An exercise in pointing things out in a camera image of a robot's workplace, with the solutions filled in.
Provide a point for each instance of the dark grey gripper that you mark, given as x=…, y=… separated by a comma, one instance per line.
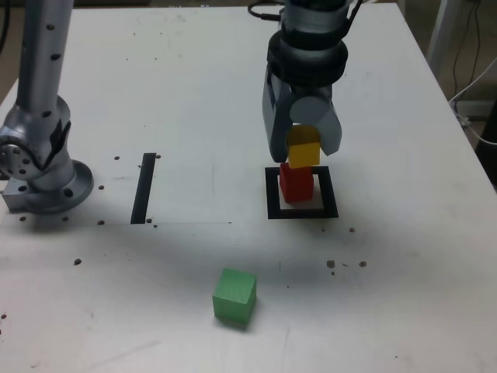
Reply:
x=310, y=91

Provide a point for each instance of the yellow cube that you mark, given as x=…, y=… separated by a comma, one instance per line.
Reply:
x=304, y=153

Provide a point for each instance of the red cube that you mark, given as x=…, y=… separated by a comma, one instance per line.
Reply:
x=297, y=186

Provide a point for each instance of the green cube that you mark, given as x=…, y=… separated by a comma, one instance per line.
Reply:
x=233, y=297

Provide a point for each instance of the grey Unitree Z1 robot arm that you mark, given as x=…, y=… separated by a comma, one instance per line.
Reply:
x=42, y=77

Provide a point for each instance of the black tape square outline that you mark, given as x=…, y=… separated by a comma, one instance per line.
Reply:
x=330, y=194

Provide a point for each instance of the black tape strip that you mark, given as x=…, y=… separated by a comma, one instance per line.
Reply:
x=143, y=186

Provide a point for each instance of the white metal frame leg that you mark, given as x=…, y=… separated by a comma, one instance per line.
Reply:
x=438, y=23

